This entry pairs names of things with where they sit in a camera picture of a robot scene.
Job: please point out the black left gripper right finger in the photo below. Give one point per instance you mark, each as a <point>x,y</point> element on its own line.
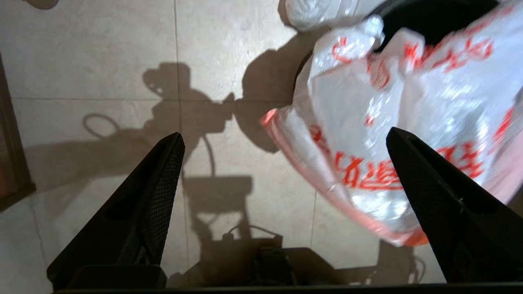
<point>461,212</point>

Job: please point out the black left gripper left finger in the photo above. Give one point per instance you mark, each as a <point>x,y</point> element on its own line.
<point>130,220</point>

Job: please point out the new red-printed plastic bag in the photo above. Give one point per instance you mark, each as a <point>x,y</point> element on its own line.
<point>367,102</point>

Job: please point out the black round trash bin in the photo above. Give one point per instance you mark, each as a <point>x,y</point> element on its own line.
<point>429,16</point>

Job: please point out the white translucent plastic bag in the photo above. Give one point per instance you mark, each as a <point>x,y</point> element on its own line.
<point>314,12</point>

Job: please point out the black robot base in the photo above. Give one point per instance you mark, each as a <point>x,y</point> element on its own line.
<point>286,265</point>

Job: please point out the small round grey floor disc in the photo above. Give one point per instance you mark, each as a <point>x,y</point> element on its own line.
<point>41,3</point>

